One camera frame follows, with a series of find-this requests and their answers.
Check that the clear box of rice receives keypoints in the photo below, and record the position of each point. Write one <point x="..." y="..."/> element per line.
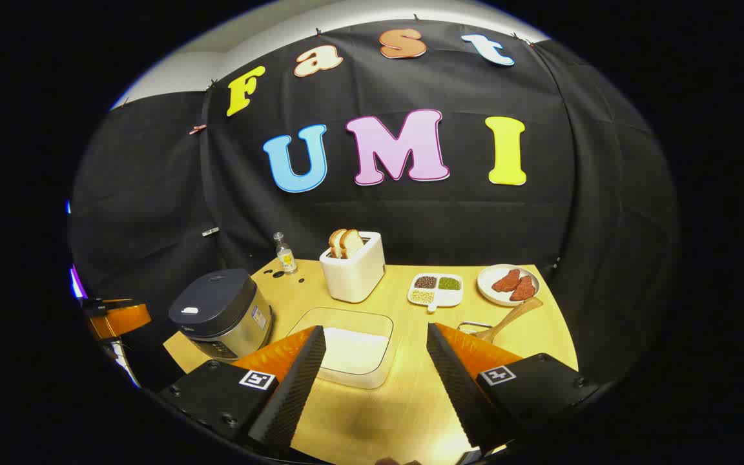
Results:
<point x="359" y="352"/>

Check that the wooden spoon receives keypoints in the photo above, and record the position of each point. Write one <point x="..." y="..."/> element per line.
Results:
<point x="514" y="315"/>

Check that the small glass bottle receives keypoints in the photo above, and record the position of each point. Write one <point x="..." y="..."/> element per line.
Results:
<point x="285" y="257"/>

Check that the black backdrop cloth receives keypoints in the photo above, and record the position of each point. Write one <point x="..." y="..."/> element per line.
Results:
<point x="475" y="219"/>

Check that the white toaster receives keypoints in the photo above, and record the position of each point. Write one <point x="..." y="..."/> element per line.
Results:
<point x="352" y="274"/>

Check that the pink clip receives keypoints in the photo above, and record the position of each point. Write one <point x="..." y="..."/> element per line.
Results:
<point x="197" y="129"/>

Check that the red meat piece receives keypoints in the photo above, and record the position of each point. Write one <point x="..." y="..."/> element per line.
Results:
<point x="523" y="289"/>
<point x="506" y="281"/>

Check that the white round plate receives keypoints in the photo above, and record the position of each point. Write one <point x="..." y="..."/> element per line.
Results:
<point x="488" y="287"/>

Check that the silver black rice cooker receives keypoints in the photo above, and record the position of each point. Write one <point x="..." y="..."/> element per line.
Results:
<point x="217" y="303"/>

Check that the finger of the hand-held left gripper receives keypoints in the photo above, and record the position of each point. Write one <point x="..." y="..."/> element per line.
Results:
<point x="120" y="321"/>
<point x="95" y="308"/>

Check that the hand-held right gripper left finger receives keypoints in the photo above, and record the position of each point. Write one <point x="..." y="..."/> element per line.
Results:
<point x="294" y="387"/>

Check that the white divided bean dish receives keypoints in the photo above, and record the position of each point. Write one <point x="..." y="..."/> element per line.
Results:
<point x="435" y="290"/>

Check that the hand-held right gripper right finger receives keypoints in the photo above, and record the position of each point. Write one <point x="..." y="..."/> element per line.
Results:
<point x="456" y="387"/>

